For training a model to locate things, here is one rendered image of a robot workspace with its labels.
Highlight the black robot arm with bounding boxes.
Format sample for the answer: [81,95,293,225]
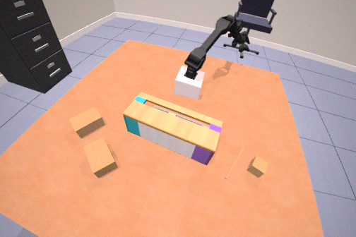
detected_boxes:
[184,15,245,80]

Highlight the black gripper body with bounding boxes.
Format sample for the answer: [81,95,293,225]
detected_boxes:
[235,31,248,53]

